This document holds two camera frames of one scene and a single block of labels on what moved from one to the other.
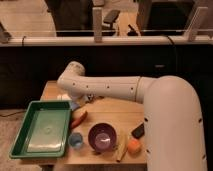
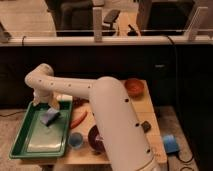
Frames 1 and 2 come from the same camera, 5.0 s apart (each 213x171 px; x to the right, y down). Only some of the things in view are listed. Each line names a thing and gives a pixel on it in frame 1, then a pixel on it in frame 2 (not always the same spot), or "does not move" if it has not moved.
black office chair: [75, 18] does not move
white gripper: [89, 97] → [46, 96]
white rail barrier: [98, 38] does not move
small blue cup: [75, 140] does not move
